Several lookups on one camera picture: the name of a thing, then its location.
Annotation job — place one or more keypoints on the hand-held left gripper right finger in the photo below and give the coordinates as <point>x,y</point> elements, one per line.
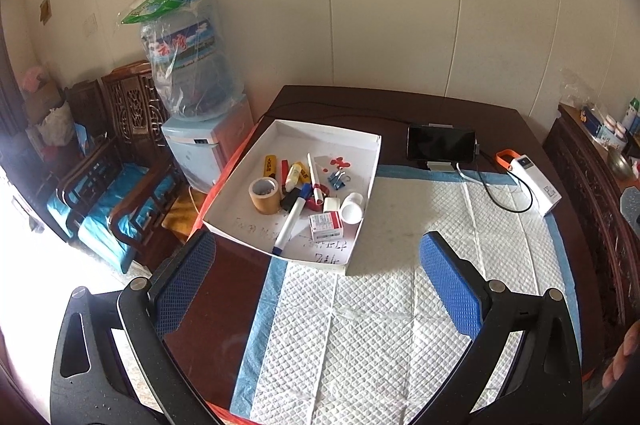
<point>450,290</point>

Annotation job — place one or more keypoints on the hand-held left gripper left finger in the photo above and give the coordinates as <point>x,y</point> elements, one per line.
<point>185,285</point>

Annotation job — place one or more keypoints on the white marker with blue cap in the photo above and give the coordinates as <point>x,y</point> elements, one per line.
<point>289,225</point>

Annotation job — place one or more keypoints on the white plastic bottle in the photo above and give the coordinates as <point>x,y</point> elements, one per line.
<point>352,207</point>

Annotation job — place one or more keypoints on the white power adaptor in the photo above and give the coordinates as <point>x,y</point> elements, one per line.
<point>332,205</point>

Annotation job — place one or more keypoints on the yellow glue stick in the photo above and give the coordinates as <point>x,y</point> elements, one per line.
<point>270,166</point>

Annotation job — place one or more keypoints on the blue binder clip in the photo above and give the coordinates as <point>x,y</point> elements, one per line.
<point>337,179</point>

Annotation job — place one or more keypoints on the small bottle of yellow liquid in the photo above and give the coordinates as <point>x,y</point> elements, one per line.
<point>296,172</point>

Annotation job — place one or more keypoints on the long white pen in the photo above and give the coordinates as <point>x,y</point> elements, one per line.
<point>312,175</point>

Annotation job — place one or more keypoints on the white cardboard tray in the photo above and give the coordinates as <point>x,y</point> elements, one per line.
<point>300,140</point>

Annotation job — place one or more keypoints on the person's right hand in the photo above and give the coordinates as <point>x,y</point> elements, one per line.
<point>625,355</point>

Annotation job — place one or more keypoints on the small wooden stool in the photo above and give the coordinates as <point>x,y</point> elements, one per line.
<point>180,215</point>

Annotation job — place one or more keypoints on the blue seat cushion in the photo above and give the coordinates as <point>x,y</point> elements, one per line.
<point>120,230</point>
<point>107,187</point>

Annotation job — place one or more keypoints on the white quilted blue-edged pad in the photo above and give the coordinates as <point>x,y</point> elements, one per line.
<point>375,355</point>

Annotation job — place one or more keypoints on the brown tape roll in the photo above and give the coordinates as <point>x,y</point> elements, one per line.
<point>265,202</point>

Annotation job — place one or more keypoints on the silver phone stand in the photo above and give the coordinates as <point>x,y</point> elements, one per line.
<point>440,166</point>

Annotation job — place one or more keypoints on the white power bank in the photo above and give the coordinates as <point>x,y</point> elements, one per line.
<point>537,190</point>

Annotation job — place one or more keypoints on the red and white medicine box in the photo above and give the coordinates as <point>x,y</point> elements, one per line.
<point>326,226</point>

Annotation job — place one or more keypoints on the light blue water dispenser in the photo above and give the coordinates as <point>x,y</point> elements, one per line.
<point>210,145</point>

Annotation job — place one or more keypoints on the black smartphone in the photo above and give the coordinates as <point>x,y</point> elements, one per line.
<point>440,142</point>

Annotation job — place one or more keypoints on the slim red lighter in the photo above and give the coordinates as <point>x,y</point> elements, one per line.
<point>285,172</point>

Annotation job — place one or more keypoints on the dark carved wooden sideboard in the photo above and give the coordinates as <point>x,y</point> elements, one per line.
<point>590,225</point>

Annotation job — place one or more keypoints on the carved wooden armchair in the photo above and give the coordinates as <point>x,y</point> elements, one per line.
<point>82,105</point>
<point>135,105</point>

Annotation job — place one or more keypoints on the grey octagonal plate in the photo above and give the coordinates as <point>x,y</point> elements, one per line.
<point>631,205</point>

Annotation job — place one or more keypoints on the white plastic bag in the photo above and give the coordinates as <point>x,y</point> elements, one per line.
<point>56,125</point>

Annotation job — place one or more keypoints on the large blue water jug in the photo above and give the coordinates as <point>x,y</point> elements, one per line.
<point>195,70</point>

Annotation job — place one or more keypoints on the dark blue box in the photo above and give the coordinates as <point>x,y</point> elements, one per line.
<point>590,121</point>

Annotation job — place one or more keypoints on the white-lidded jar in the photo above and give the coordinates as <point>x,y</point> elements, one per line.
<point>622,131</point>
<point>609,123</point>

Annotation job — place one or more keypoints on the brown cardboard box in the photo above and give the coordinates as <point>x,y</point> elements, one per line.
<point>42,100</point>

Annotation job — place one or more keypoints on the clear plastic bag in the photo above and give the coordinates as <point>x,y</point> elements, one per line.
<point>575,87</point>

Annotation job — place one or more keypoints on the green-capped white bottle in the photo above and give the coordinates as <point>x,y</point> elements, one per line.
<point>633,115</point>

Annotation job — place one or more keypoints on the pink object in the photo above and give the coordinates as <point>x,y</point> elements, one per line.
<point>32,80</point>

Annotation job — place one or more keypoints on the green plastic bag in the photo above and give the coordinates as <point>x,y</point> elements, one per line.
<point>160,2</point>

